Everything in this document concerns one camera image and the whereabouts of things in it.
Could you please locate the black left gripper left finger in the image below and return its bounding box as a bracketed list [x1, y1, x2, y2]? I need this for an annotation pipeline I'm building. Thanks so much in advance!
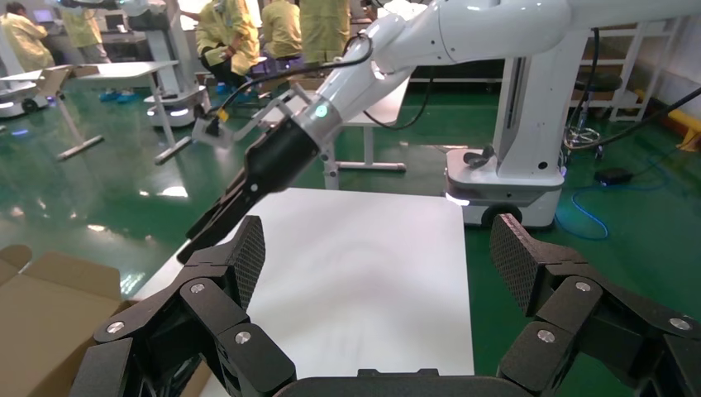
[68, 215, 297, 397]

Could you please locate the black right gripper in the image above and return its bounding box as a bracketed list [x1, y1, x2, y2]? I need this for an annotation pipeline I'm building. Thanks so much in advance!
[174, 117, 322, 265]

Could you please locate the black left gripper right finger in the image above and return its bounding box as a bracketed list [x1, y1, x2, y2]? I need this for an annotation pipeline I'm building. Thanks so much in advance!
[489, 212, 701, 397]

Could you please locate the brown cardboard storage box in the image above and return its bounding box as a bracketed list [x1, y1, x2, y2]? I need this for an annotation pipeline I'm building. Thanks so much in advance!
[0, 245, 212, 397]

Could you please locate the white wheeled robot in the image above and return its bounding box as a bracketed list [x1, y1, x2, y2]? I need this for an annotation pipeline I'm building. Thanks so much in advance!
[122, 0, 213, 129]
[0, 80, 51, 120]

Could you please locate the black power adapter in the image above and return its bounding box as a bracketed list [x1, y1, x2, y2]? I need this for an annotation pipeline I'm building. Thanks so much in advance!
[594, 166, 635, 188]

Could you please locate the person in yellow coat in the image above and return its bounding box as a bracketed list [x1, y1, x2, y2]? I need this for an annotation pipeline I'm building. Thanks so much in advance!
[0, 1, 57, 74]
[193, 0, 262, 90]
[59, 0, 112, 65]
[260, 0, 303, 62]
[298, 0, 353, 65]

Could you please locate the white robot column with base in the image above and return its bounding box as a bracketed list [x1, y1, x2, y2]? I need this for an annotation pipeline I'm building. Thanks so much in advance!
[444, 27, 591, 230]

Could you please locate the yellow floor barrier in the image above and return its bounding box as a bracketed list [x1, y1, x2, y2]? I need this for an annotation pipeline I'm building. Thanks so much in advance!
[666, 105, 701, 153]

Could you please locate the black stool with chrome base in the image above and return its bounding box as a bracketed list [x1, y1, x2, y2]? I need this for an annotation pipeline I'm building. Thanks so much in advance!
[562, 72, 624, 153]

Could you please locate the white metal rack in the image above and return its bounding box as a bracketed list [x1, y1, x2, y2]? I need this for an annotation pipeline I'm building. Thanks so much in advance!
[568, 15, 687, 122]

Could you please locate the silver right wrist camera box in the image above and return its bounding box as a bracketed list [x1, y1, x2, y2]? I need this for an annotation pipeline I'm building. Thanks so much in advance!
[190, 87, 308, 150]

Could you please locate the blue floor cable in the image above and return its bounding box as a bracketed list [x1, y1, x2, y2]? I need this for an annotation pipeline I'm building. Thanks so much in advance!
[551, 157, 675, 242]

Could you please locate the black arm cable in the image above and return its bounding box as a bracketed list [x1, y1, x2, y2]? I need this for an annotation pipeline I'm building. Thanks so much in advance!
[217, 31, 375, 113]
[363, 66, 435, 132]

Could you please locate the thick black hose cable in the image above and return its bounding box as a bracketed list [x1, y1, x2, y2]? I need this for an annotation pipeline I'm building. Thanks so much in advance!
[562, 84, 701, 153]

